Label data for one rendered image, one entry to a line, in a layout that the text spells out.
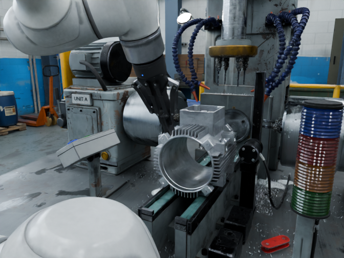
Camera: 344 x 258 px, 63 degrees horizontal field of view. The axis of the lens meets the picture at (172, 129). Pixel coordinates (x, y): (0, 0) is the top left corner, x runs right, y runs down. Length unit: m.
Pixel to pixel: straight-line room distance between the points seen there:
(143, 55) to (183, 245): 0.44
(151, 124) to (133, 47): 0.54
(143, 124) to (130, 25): 0.60
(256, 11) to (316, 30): 4.99
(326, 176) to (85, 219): 0.37
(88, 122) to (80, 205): 0.96
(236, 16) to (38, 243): 0.96
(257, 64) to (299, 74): 4.95
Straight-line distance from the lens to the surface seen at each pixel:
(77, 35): 0.58
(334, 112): 0.48
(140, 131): 1.13
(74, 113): 1.30
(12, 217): 1.05
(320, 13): 6.30
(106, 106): 1.19
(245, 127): 1.18
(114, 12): 0.56
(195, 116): 0.78
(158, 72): 0.64
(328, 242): 0.93
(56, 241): 0.26
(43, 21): 0.55
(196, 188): 0.77
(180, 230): 0.69
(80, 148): 0.76
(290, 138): 0.95
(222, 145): 0.73
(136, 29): 0.58
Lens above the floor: 1.28
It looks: 14 degrees down
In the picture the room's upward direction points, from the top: straight up
